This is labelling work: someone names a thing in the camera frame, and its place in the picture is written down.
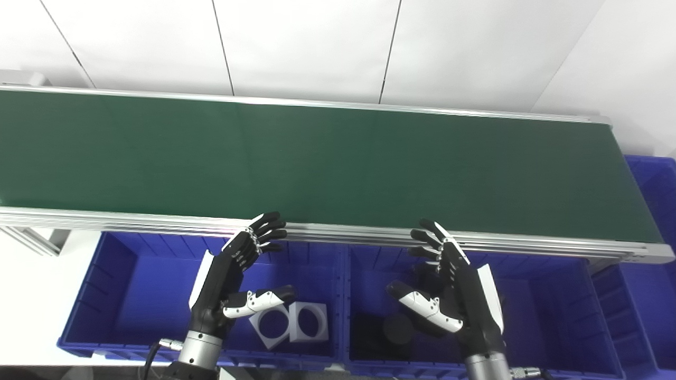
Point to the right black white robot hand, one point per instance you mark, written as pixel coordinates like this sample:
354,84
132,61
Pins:
475,311

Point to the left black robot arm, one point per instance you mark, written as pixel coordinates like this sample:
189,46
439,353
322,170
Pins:
198,351

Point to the blue plastic bin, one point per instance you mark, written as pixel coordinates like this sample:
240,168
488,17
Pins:
549,316
153,295
649,295

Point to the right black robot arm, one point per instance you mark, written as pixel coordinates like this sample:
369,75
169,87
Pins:
486,369

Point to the white square part round hole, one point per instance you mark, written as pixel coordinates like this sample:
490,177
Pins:
259,338
322,316

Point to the grey conveyor end housing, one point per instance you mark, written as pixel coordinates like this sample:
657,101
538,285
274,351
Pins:
24,79

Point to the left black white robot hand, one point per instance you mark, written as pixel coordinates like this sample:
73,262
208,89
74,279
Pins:
222,279

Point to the aluminium conveyor leg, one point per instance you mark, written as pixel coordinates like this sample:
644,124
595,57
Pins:
31,240

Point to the green conveyor belt aluminium frame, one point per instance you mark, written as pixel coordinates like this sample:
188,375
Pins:
338,163

